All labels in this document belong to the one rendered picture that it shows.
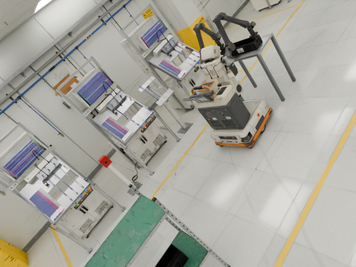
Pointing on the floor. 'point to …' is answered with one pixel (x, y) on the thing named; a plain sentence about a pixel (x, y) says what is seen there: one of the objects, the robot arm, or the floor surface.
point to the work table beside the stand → (265, 63)
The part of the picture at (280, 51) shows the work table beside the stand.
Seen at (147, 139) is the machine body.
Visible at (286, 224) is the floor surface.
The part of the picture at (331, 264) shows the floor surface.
